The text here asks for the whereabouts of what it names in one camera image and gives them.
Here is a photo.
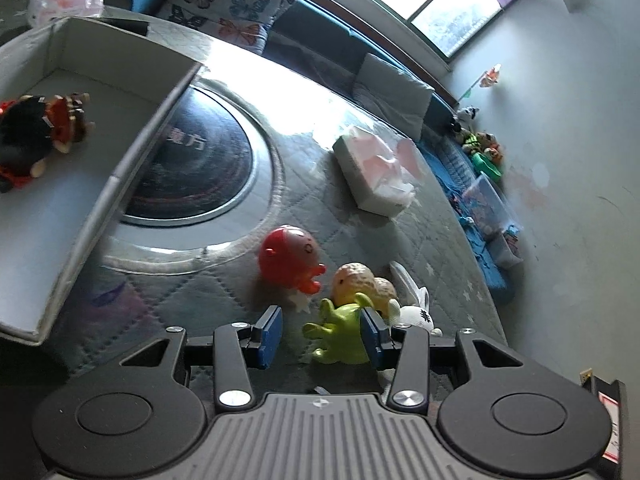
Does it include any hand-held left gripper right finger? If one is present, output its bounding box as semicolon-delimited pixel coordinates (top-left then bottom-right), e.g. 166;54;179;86
360;306;524;409

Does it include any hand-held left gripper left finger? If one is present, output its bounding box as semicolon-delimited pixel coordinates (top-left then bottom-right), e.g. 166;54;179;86
119;305;284;409

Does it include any green frog toy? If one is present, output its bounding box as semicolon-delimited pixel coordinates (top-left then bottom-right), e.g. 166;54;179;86
302;294;386;365

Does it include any white rabbit toy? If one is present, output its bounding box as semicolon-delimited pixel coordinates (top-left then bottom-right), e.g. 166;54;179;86
389;260;443;337

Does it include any tan peanut toy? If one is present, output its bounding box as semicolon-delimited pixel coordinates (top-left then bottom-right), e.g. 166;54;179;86
332;261;398;317

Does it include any red octopus toy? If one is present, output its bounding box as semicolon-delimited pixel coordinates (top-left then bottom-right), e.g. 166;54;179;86
258;226;327;313

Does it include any grey cardboard box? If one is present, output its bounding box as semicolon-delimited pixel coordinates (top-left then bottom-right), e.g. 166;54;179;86
0;16;207;346

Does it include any small clear plastic container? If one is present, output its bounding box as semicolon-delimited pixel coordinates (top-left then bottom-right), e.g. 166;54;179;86
487;230;524;269

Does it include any grey quilted star tablecloth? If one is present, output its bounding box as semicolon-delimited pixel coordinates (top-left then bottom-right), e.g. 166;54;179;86
50;15;511;403

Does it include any white and pink tissue pack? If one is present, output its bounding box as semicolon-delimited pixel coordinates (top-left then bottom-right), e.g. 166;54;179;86
332;125;426;217

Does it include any clear plastic storage box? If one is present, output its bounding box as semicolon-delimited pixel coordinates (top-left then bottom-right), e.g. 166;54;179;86
462;172;521;236

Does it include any round black induction cooktop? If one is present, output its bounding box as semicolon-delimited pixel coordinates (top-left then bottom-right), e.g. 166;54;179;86
122;85;283;226

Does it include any pile of plush toys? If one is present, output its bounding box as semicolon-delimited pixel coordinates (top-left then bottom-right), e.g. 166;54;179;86
460;130;506;182

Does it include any black box with red label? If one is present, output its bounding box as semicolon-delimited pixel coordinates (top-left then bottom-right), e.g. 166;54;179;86
582;367;628;468

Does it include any grey cushion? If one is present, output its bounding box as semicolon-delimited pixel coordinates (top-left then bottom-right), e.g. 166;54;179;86
352;52;435;141

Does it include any orange toy pinwheel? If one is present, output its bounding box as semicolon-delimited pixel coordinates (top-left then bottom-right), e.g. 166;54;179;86
470;62;503;98

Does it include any blue sofa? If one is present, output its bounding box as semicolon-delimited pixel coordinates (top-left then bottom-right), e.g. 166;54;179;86
97;0;521;306

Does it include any black and red plush toy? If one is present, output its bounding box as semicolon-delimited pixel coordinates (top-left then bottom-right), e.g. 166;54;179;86
0;92;97;194

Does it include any window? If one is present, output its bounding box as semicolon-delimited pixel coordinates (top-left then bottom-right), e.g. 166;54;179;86
320;0;528;58

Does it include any white and pink plastic bag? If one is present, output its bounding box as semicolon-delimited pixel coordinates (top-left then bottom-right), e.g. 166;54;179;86
27;0;103;28

